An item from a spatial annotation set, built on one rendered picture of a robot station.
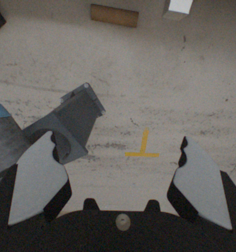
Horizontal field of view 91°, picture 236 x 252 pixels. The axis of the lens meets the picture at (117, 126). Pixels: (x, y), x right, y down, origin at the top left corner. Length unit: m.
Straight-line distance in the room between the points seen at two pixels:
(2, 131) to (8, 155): 0.07
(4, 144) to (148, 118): 1.05
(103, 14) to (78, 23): 0.20
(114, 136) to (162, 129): 0.49
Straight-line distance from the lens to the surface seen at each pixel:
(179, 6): 0.24
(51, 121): 0.58
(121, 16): 1.01
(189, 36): 1.19
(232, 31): 1.35
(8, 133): 0.43
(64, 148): 0.58
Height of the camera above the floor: 1.05
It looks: 62 degrees down
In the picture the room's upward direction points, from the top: 180 degrees counter-clockwise
